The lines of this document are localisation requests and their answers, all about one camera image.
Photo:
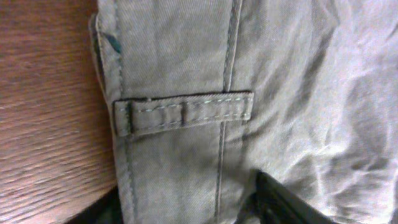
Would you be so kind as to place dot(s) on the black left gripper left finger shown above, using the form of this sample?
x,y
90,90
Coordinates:
x,y
107,210

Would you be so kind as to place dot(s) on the grey shorts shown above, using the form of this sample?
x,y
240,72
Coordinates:
x,y
202,95

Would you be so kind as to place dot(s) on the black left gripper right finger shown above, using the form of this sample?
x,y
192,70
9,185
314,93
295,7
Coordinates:
x,y
275,204

